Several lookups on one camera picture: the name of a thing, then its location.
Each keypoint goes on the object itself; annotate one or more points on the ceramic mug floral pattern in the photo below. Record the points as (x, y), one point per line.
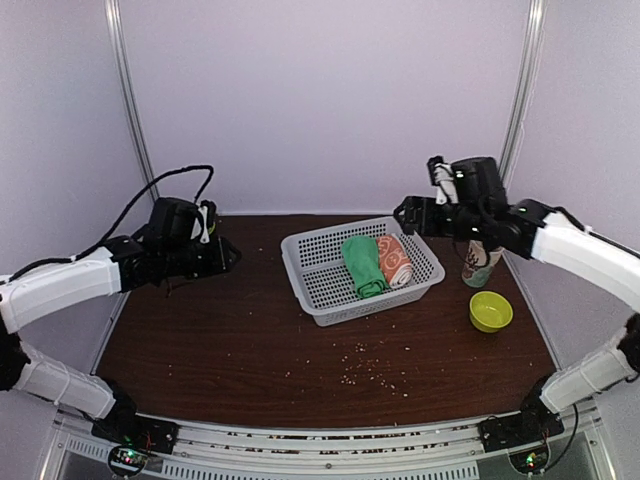
(479, 264)

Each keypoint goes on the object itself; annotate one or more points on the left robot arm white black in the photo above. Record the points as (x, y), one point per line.
(49, 286)

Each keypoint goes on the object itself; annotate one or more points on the orange rabbit pattern towel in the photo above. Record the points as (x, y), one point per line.
(394, 262)

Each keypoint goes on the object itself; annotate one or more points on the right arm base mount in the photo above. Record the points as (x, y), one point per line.
(523, 438)

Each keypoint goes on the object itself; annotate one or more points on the lime green bowl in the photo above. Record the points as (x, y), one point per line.
(490, 312)

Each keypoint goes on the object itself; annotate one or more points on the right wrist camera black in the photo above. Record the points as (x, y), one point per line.
(442, 177)

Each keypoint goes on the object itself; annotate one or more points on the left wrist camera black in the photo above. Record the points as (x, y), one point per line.
(205, 222)

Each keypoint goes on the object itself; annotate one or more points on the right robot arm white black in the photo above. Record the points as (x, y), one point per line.
(552, 236)

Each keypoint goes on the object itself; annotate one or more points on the aluminium frame post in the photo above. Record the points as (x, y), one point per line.
(117, 38)
(526, 76)

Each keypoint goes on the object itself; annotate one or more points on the right aluminium frame post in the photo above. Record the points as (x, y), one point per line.
(526, 76)

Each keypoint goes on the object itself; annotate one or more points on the aluminium front rail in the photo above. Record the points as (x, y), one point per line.
(443, 450)

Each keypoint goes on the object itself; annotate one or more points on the green microfiber towel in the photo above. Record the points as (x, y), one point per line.
(361, 258)

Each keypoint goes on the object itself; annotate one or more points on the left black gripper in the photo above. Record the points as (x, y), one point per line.
(221, 260)

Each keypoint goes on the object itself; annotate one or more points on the left aluminium frame post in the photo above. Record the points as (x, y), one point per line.
(117, 38)

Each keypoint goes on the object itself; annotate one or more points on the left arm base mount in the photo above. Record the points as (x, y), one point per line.
(139, 452)

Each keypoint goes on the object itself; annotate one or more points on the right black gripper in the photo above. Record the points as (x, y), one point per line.
(412, 205)

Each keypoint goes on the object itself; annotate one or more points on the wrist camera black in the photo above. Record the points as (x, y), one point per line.
(205, 222)
(442, 177)

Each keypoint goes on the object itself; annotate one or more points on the white plastic mesh basket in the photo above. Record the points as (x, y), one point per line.
(323, 286)

